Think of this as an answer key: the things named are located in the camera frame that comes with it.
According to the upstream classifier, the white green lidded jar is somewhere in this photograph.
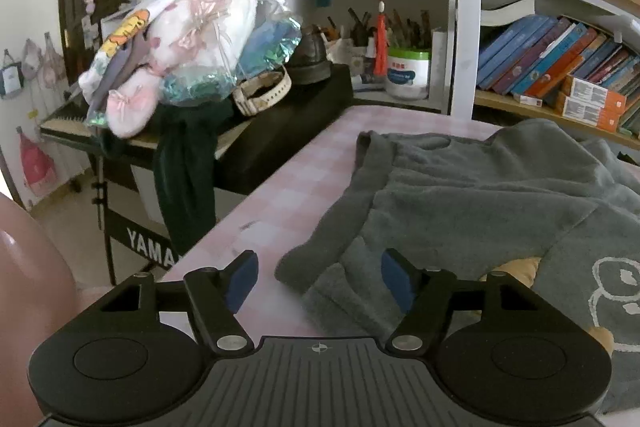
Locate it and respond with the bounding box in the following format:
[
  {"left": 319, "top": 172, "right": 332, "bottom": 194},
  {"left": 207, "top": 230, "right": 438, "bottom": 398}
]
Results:
[{"left": 385, "top": 48, "right": 431, "bottom": 101}]

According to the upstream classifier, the orange white box upper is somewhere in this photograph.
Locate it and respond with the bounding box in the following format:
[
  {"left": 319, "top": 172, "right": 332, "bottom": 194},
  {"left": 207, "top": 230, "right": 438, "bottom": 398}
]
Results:
[{"left": 561, "top": 75, "right": 627, "bottom": 114}]

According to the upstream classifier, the white wrist watch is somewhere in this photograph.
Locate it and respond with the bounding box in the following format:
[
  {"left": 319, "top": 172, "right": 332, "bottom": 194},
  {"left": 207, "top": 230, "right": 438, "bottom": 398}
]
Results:
[{"left": 232, "top": 68, "right": 292, "bottom": 117}]

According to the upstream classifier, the orange white box lower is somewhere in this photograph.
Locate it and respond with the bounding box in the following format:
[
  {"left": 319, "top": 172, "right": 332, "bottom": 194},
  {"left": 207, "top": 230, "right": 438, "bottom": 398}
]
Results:
[{"left": 554, "top": 92, "right": 620, "bottom": 132}]

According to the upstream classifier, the grey fleece sweatshirt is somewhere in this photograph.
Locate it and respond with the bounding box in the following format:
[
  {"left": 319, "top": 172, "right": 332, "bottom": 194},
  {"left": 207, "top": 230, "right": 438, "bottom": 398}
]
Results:
[{"left": 276, "top": 119, "right": 639, "bottom": 413}]

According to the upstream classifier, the black Yamaha keyboard piano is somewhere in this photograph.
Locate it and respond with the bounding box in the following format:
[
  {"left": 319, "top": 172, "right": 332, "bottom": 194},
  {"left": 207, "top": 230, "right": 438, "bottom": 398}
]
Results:
[{"left": 40, "top": 65, "right": 354, "bottom": 284}]

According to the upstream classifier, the orange white box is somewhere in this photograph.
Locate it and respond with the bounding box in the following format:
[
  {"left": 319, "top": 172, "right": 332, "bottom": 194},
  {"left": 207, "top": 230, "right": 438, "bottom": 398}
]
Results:
[
  {"left": 554, "top": 92, "right": 620, "bottom": 132},
  {"left": 561, "top": 75, "right": 627, "bottom": 114}
]

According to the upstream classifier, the pile of plush toys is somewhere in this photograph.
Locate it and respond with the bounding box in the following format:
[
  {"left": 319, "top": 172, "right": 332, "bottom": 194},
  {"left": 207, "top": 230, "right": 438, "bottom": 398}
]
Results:
[{"left": 79, "top": 0, "right": 302, "bottom": 139}]

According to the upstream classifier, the row of blue books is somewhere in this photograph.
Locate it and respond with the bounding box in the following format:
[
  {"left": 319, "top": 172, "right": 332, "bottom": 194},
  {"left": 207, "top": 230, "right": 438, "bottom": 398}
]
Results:
[{"left": 476, "top": 15, "right": 625, "bottom": 98}]

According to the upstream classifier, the dark green cloth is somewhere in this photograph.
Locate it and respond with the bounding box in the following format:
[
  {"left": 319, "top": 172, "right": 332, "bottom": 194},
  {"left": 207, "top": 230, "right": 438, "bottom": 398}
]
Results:
[{"left": 153, "top": 100, "right": 233, "bottom": 256}]

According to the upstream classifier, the wooden white bookshelf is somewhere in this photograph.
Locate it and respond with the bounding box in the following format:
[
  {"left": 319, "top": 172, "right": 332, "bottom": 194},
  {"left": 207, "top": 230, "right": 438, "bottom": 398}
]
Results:
[{"left": 164, "top": 0, "right": 640, "bottom": 152}]

